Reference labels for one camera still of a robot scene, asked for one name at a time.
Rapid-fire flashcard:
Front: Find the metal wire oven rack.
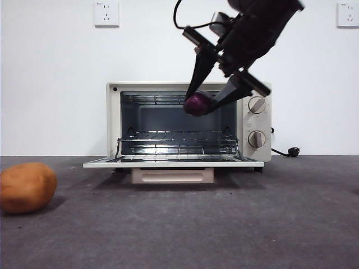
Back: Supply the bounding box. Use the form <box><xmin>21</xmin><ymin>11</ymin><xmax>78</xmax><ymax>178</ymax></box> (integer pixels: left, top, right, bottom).
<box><xmin>116</xmin><ymin>129</ymin><xmax>241</xmax><ymax>156</ymax></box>

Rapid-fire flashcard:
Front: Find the brown potato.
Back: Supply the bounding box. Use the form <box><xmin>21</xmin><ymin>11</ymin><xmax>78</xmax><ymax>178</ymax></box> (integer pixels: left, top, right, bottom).
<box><xmin>0</xmin><ymin>162</ymin><xmax>58</xmax><ymax>215</ymax></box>

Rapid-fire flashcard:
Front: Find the white wall socket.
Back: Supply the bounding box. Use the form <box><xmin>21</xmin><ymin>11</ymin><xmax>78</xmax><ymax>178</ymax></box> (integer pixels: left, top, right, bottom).
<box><xmin>94</xmin><ymin>1</ymin><xmax>121</xmax><ymax>29</ymax></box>
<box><xmin>337</xmin><ymin>2</ymin><xmax>359</xmax><ymax>29</ymax></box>

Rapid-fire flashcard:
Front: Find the oven door with glass window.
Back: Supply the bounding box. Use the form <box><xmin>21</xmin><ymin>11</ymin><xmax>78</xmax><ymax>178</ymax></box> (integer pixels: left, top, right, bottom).
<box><xmin>82</xmin><ymin>156</ymin><xmax>265</xmax><ymax>184</ymax></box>

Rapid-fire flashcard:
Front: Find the cream toaster oven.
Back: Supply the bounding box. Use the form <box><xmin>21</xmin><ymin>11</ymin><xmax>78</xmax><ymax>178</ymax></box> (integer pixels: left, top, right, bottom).
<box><xmin>105</xmin><ymin>81</ymin><xmax>272</xmax><ymax>173</ymax></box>

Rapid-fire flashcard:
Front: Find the beige oven knob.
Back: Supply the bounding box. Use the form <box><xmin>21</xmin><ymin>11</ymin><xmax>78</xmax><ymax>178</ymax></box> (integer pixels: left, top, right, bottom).
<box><xmin>247</xmin><ymin>130</ymin><xmax>267</xmax><ymax>149</ymax></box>
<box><xmin>248</xmin><ymin>96</ymin><xmax>267</xmax><ymax>115</ymax></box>

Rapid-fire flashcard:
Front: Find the right gripper's grey camera box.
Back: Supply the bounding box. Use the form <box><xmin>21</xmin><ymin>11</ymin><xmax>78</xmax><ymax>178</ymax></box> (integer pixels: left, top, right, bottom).
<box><xmin>210</xmin><ymin>11</ymin><xmax>236</xmax><ymax>36</ymax></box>

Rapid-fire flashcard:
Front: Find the black power cable with plug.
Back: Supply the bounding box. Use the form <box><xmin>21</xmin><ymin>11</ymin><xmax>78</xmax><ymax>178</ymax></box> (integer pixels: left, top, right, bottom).
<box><xmin>270</xmin><ymin>127</ymin><xmax>301</xmax><ymax>159</ymax></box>

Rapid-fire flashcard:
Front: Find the purple eggplant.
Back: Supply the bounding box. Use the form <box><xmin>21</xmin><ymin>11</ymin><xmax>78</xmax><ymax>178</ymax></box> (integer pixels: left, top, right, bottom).
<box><xmin>183</xmin><ymin>91</ymin><xmax>212</xmax><ymax>117</ymax></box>

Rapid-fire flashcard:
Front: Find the right gripper's black camera cable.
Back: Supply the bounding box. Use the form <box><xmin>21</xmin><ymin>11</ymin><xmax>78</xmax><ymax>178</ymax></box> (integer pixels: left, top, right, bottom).
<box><xmin>173</xmin><ymin>0</ymin><xmax>217</xmax><ymax>31</ymax></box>

